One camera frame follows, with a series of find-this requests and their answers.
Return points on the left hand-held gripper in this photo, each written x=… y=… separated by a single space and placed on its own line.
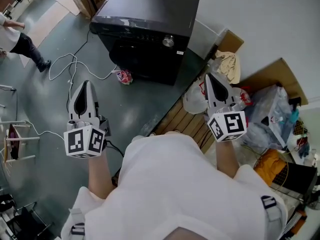
x=82 y=141

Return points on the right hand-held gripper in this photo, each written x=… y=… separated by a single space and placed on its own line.
x=230 y=125

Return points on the black washing machine door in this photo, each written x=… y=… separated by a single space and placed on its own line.
x=147 y=56

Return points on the person's left forearm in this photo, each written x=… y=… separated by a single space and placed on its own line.
x=100 y=174

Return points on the person's right forearm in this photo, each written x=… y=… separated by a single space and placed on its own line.
x=226 y=156

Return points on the white plastic bag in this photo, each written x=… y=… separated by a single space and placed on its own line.
x=195 y=99

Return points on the red plastic bag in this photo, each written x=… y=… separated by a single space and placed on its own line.
x=243 y=95

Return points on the beige cloth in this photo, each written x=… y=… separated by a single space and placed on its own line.
x=230 y=64

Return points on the wooden pallet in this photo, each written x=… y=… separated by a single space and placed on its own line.
x=182 y=120

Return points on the pink snack packet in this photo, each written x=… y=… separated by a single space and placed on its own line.
x=124 y=76

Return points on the clear plastic bag pile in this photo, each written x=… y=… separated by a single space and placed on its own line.
x=270 y=109

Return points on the small cardboard box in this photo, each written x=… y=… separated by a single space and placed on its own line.
x=231 y=41

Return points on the large cardboard box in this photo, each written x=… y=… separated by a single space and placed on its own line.
x=280 y=76

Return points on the white metal rack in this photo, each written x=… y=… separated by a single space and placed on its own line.
x=22 y=139

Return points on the dark red cloth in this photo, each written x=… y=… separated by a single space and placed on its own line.
x=13 y=141

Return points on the orange bag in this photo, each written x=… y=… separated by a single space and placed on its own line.
x=270 y=166

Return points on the person's white shirt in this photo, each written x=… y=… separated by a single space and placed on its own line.
x=180 y=184

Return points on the flat cardboard sheet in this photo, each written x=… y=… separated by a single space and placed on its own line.
x=67 y=2

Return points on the black box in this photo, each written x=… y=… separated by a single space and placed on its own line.
x=297 y=177

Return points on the black folding chair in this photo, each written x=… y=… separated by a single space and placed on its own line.
x=22 y=219

